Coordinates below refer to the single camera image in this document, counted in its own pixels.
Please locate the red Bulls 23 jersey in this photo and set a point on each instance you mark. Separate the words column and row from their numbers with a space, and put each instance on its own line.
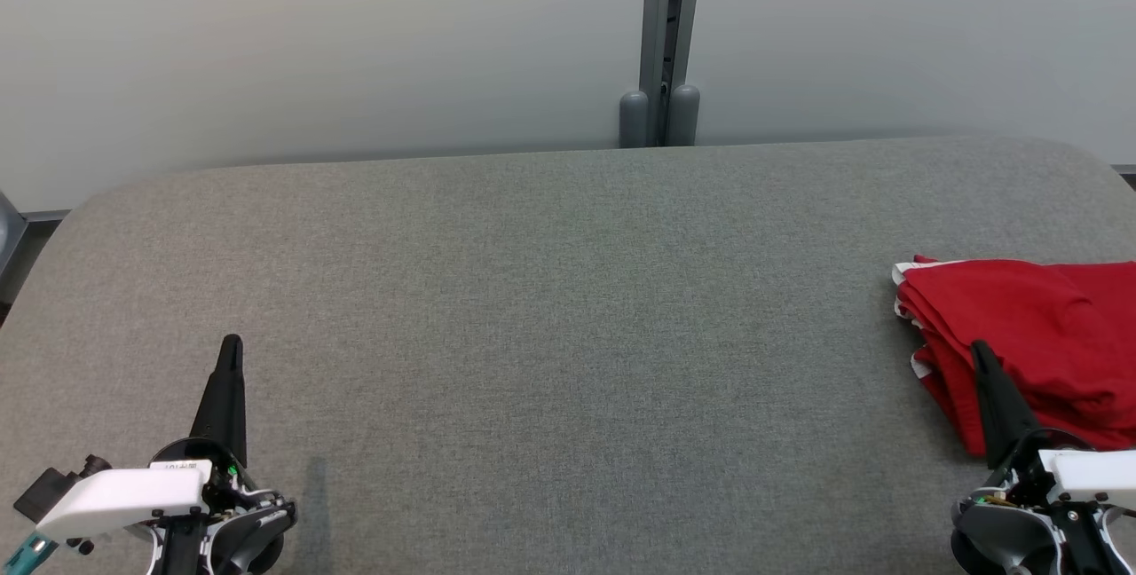
column 954, row 411

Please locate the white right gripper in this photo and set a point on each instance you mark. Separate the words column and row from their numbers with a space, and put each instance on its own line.
column 1092, row 473

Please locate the grey rounded partition foot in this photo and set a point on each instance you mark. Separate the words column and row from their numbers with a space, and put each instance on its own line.
column 684, row 114
column 634, row 118

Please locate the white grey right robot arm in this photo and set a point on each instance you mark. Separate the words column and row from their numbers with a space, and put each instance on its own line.
column 1003, row 526

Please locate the grey partition post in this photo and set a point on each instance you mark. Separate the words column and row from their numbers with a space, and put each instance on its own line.
column 661, row 7

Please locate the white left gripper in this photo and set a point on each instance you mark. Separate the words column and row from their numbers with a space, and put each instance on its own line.
column 124, row 495

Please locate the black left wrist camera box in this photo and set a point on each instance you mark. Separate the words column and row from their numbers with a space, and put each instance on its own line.
column 49, row 488

